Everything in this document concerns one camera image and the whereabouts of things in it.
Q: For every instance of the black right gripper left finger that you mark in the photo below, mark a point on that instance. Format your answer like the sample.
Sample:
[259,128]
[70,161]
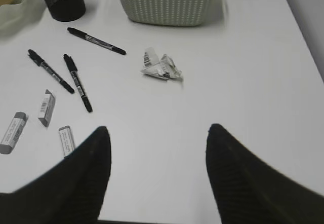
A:
[71,192]

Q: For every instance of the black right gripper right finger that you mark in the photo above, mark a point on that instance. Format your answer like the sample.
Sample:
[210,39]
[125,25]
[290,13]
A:
[248,190]

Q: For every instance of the grey white eraser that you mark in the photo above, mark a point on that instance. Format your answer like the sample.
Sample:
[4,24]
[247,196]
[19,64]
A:
[67,140]
[13,132]

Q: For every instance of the eraser with barcode sleeve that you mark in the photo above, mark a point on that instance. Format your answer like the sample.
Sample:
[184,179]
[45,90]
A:
[46,109]

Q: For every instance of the black marker pen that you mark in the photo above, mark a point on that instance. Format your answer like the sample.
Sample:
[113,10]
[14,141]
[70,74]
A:
[41,63]
[94,40]
[74,74]

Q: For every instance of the waste paper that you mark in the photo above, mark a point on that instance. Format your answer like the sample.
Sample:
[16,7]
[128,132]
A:
[163,68]

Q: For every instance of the frosted green wavy plate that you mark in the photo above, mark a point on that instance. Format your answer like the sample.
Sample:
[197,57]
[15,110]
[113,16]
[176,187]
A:
[20,14]

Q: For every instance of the pale green plastic basket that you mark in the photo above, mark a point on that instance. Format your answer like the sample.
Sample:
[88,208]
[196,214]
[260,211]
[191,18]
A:
[167,12]

